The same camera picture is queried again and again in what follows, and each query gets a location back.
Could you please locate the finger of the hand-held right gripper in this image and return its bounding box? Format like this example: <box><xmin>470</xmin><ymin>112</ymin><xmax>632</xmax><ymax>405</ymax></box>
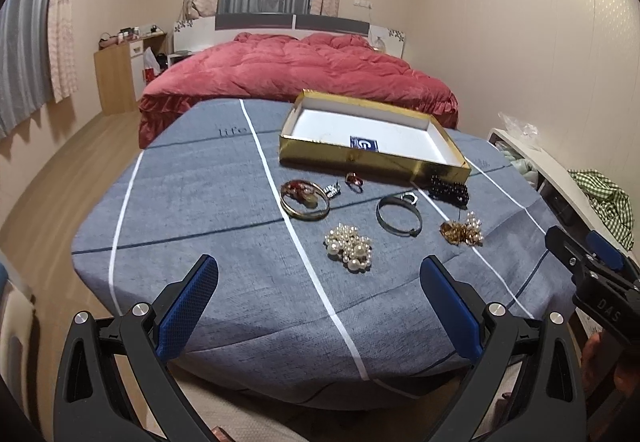
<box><xmin>586</xmin><ymin>231</ymin><xmax>640</xmax><ymax>281</ymax></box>
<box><xmin>545</xmin><ymin>226</ymin><xmax>594</xmax><ymax>281</ymax></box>

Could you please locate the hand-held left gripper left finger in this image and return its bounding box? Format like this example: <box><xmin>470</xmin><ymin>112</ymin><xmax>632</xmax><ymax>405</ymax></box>
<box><xmin>52</xmin><ymin>254</ymin><xmax>221</xmax><ymax>442</ymax></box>

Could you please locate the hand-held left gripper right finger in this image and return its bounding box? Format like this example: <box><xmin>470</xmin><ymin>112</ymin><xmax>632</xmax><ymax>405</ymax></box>
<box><xmin>420</xmin><ymin>256</ymin><xmax>586</xmax><ymax>442</ymax></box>

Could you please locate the person's right hand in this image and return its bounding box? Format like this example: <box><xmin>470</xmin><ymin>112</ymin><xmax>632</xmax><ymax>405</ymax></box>
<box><xmin>581</xmin><ymin>329</ymin><xmax>640</xmax><ymax>404</ymax></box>

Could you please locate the green checkered cloth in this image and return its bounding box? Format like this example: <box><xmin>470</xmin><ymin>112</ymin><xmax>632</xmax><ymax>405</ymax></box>
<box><xmin>567</xmin><ymin>167</ymin><xmax>636</xmax><ymax>251</ymax></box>

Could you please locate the white shelf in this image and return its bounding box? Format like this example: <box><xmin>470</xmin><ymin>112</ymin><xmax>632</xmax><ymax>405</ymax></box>
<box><xmin>486</xmin><ymin>126</ymin><xmax>640</xmax><ymax>274</ymax></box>

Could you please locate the gold and pearl brooch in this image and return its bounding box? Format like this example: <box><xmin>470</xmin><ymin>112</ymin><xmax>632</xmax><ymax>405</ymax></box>
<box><xmin>438</xmin><ymin>211</ymin><xmax>485</xmax><ymax>247</ymax></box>

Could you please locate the light green cloth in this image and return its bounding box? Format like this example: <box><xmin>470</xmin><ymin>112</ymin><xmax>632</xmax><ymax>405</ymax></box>
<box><xmin>499</xmin><ymin>146</ymin><xmax>542</xmax><ymax>184</ymax></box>

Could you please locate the blue striped cloth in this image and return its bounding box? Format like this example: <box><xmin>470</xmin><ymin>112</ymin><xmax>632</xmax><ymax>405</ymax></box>
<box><xmin>71</xmin><ymin>97</ymin><xmax>577</xmax><ymax>412</ymax></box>

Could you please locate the dark bangle with silver charm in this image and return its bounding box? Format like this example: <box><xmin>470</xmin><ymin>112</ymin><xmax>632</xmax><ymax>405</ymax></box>
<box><xmin>376</xmin><ymin>191</ymin><xmax>424</xmax><ymax>238</ymax></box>

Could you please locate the white pearl cluster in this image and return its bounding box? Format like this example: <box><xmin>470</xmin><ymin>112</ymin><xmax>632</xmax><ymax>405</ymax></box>
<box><xmin>323</xmin><ymin>222</ymin><xmax>375</xmax><ymax>274</ymax></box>

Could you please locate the clear plastic bag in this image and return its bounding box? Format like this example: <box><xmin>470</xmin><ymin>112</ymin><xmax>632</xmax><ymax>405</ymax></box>
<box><xmin>497</xmin><ymin>111</ymin><xmax>542</xmax><ymax>151</ymax></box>

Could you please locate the gold bangle with red charm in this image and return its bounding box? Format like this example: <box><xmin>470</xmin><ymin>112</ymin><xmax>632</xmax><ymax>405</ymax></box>
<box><xmin>280</xmin><ymin>179</ymin><xmax>332</xmax><ymax>222</ymax></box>

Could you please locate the blue label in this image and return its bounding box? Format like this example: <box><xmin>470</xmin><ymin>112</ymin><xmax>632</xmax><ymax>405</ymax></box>
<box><xmin>348</xmin><ymin>134</ymin><xmax>382</xmax><ymax>153</ymax></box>

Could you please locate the gold cardboard box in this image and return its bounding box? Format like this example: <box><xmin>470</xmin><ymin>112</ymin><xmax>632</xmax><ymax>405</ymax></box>
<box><xmin>278</xmin><ymin>89</ymin><xmax>472</xmax><ymax>185</ymax></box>

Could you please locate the wooden desk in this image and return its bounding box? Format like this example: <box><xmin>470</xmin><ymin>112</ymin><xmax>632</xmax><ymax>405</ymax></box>
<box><xmin>94</xmin><ymin>31</ymin><xmax>169</xmax><ymax>116</ymax></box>

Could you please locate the white plastic bag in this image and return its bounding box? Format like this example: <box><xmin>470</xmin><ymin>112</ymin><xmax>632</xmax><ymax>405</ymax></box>
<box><xmin>142</xmin><ymin>47</ymin><xmax>162</xmax><ymax>83</ymax></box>

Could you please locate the white nightstand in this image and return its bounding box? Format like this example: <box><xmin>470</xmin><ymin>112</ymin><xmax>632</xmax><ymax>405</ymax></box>
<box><xmin>167</xmin><ymin>49</ymin><xmax>194</xmax><ymax>71</ymax></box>

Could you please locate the red duvet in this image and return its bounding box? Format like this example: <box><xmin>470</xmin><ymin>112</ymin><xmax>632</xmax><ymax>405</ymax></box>
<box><xmin>137</xmin><ymin>32</ymin><xmax>460</xmax><ymax>151</ymax></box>

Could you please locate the white and grey headboard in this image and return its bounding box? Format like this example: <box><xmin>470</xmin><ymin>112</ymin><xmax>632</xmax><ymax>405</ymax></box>
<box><xmin>172</xmin><ymin>12</ymin><xmax>406</xmax><ymax>58</ymax></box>

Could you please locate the pink side window curtain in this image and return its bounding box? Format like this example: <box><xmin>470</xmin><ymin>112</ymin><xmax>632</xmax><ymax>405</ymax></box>
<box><xmin>46</xmin><ymin>0</ymin><xmax>87</xmax><ymax>104</ymax></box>

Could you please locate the grey side window curtain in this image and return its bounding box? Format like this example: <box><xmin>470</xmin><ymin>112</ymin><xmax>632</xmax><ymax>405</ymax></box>
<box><xmin>0</xmin><ymin>0</ymin><xmax>67</xmax><ymax>139</ymax></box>

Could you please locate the black bead bracelet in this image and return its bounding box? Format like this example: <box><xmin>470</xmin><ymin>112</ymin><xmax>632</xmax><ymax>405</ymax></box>
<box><xmin>428</xmin><ymin>174</ymin><xmax>471</xmax><ymax>209</ymax></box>

